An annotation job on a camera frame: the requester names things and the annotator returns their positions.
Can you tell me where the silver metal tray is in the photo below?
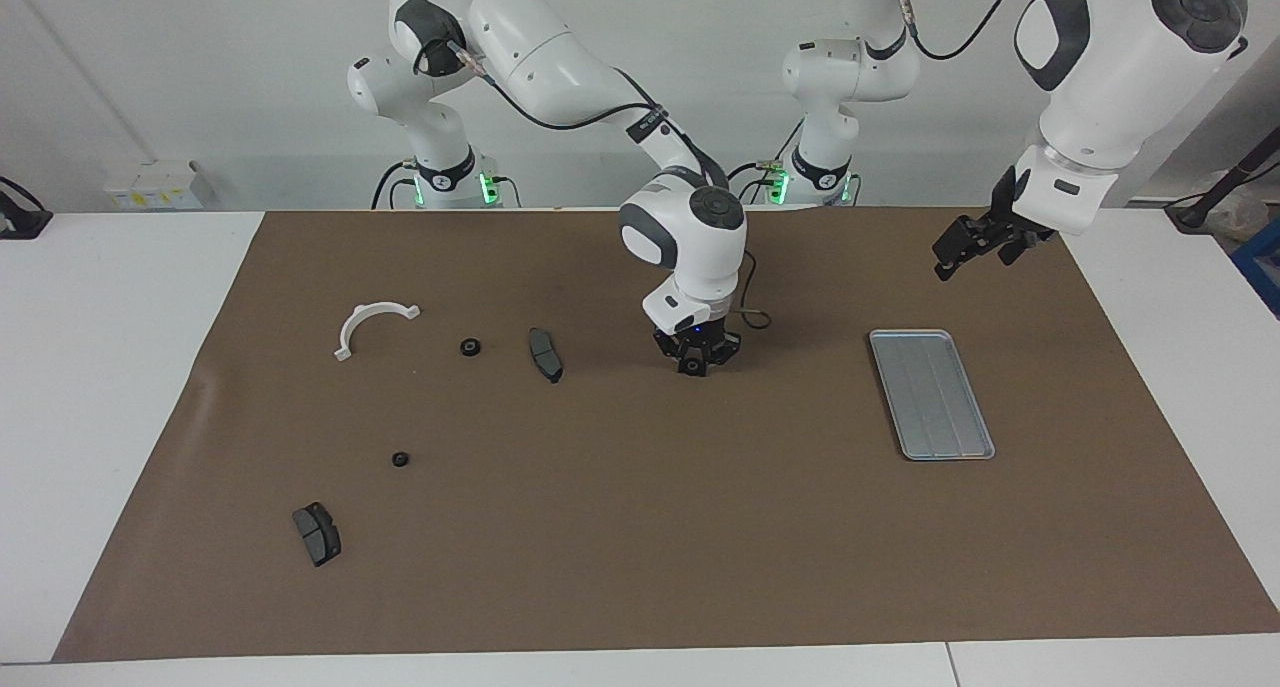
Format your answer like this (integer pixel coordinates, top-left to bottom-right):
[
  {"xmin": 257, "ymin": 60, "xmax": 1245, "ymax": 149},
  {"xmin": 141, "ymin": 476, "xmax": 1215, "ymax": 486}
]
[{"xmin": 868, "ymin": 329, "xmax": 997, "ymax": 462}]

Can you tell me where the long dark grey brake pad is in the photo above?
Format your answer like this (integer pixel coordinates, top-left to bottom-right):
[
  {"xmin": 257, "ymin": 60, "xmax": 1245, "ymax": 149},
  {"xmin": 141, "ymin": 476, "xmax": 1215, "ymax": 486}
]
[{"xmin": 527, "ymin": 327, "xmax": 565, "ymax": 385}]

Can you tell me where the brown table mat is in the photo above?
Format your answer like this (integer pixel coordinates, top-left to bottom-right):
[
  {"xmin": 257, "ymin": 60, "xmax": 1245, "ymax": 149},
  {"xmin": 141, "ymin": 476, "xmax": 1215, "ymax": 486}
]
[{"xmin": 52, "ymin": 207, "xmax": 1280, "ymax": 664}]

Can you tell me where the black stand pole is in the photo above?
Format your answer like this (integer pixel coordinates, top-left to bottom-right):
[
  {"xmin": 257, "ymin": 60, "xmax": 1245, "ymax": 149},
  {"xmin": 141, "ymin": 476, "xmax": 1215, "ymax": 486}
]
[{"xmin": 1165, "ymin": 127, "xmax": 1280, "ymax": 233}]

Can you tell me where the clear plastic bag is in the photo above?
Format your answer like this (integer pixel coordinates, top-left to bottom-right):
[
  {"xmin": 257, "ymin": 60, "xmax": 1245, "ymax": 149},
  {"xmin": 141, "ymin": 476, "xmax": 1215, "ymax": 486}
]
[{"xmin": 1215, "ymin": 192, "xmax": 1280, "ymax": 243}]

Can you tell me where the blue crate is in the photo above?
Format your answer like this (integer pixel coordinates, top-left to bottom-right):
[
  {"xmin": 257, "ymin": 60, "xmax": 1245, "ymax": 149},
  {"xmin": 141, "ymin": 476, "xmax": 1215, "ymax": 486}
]
[{"xmin": 1230, "ymin": 217, "xmax": 1280, "ymax": 318}]

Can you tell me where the short dark grey brake pad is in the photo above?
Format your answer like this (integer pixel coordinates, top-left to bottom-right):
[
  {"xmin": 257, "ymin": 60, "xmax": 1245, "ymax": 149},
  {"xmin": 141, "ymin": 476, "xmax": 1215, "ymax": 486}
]
[{"xmin": 291, "ymin": 502, "xmax": 343, "ymax": 568}]

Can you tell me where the black table clamp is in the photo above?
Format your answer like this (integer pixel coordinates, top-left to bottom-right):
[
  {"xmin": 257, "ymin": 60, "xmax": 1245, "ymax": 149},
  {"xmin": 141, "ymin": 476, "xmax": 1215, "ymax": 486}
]
[{"xmin": 0, "ymin": 175, "xmax": 53, "ymax": 240}]

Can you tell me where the black left arm base cable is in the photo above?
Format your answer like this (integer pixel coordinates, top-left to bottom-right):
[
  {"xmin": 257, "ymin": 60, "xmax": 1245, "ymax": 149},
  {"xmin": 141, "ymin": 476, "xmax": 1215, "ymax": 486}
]
[{"xmin": 710, "ymin": 117, "xmax": 806, "ymax": 206}]

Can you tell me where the black arm base cable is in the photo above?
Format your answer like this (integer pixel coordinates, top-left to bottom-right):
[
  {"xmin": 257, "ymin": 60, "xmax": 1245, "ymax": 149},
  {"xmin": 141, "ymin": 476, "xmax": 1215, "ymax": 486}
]
[
  {"xmin": 710, "ymin": 117, "xmax": 806, "ymax": 206},
  {"xmin": 372, "ymin": 162, "xmax": 416, "ymax": 210}
]

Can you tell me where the white curved plastic bracket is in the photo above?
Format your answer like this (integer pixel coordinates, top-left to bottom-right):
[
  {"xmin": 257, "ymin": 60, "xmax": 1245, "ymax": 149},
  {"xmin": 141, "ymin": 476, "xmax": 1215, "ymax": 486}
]
[{"xmin": 333, "ymin": 302, "xmax": 422, "ymax": 362}]

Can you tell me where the black right arm base cable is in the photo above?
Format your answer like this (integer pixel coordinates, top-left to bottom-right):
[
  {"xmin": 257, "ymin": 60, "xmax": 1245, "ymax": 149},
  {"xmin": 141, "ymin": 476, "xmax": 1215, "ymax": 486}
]
[{"xmin": 372, "ymin": 162, "xmax": 416, "ymax": 210}]

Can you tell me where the white wall socket box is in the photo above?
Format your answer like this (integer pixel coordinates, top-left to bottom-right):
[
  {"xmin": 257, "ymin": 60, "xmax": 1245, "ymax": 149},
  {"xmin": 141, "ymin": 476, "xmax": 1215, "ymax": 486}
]
[{"xmin": 103, "ymin": 160, "xmax": 216, "ymax": 211}]

